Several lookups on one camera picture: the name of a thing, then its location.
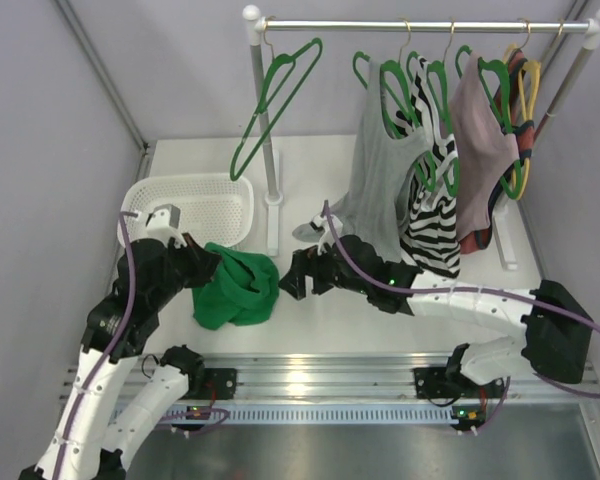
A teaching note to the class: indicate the yellow hanger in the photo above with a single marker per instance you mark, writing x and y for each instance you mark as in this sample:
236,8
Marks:
527,106

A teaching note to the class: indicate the mauve pink top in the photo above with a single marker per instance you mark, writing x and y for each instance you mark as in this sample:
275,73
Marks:
484,151

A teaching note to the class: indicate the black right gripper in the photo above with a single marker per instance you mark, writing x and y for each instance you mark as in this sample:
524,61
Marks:
307,262

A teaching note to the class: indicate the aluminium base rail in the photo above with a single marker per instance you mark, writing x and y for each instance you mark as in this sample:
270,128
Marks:
326,390

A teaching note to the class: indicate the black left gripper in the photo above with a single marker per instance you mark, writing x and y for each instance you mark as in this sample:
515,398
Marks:
191,259

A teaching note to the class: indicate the white plastic basket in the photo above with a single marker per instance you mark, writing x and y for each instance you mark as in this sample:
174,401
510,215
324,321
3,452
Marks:
213,208

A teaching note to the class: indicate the green tank top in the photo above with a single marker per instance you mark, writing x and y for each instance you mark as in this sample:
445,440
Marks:
243,292

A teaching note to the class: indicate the grey tank top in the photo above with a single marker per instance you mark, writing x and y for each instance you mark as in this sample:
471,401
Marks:
375,207

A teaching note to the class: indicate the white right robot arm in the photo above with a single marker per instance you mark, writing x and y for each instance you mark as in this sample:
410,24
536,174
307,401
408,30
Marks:
543,331

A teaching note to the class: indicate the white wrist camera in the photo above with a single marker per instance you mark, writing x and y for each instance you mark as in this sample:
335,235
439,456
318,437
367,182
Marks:
320,225
163,225

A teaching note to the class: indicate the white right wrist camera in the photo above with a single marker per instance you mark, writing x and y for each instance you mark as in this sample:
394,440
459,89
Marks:
320,225

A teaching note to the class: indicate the metal clothes rack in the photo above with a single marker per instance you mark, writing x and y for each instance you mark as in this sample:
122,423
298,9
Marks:
257,25

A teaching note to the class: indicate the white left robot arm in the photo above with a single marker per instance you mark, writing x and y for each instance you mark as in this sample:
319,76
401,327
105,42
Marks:
90,440

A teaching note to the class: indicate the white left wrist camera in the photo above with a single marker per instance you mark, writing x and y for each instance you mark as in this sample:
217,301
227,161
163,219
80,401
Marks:
163,225

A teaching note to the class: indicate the black white striped top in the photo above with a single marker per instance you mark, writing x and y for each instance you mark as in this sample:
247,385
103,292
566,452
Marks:
430,237

